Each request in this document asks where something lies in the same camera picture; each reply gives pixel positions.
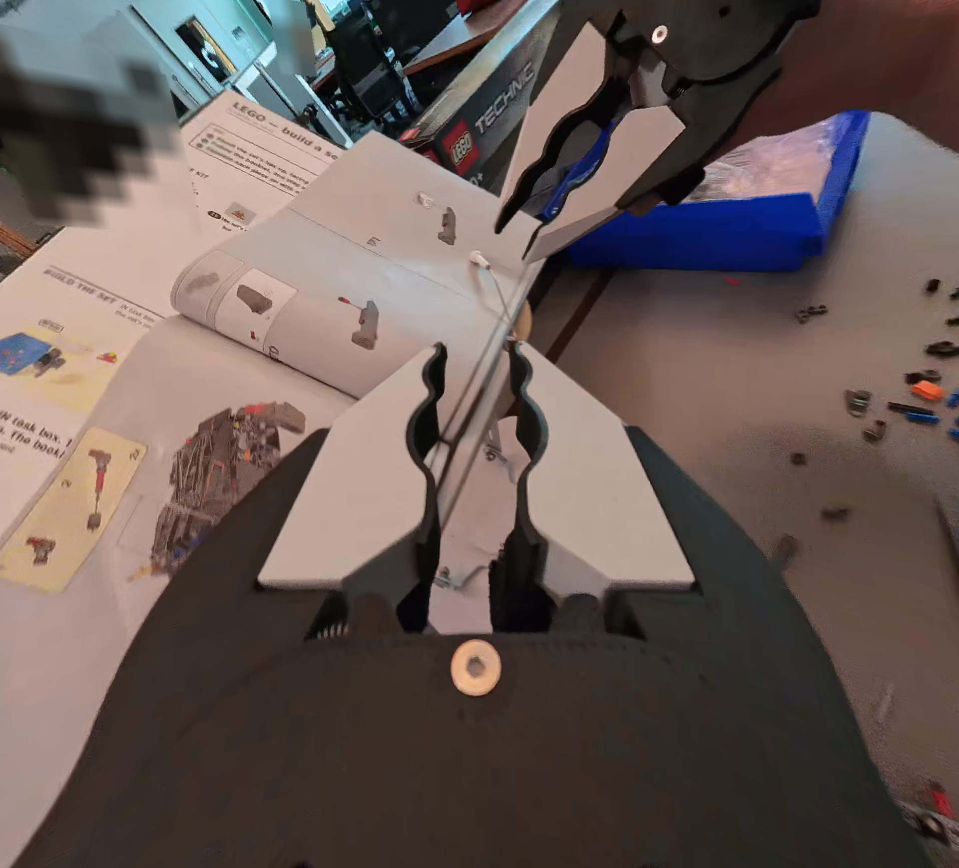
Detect person's right forearm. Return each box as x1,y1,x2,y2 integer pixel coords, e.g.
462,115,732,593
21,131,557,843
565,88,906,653
712,0,959,168

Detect lego instruction booklet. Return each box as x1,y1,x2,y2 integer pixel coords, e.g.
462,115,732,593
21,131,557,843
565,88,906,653
0,130,548,757

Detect black office chair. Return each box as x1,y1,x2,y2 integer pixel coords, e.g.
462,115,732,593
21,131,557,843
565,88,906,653
326,6,421,127

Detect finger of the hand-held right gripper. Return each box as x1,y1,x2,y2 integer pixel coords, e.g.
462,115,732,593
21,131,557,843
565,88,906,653
523,105,688,262
493,20,639,235

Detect scattered small lego pieces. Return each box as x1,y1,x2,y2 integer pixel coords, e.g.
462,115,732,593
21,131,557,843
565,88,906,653
772,276,959,562

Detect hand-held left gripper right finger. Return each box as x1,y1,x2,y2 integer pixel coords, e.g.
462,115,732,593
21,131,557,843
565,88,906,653
488,341,698,633

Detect black lego set box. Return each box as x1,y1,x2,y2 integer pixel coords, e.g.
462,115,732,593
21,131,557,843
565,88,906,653
397,6,578,198

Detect printed instruction sheet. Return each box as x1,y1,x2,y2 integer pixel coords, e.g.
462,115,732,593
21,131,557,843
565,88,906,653
0,91,355,487

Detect clear plastic bags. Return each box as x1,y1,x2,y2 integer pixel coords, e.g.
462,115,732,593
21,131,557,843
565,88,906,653
700,117,844,204

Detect blue plastic bin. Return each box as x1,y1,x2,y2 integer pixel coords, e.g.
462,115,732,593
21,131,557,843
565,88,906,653
541,110,874,275

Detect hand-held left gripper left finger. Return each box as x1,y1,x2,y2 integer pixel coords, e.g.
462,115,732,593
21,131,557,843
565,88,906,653
257,342,449,633

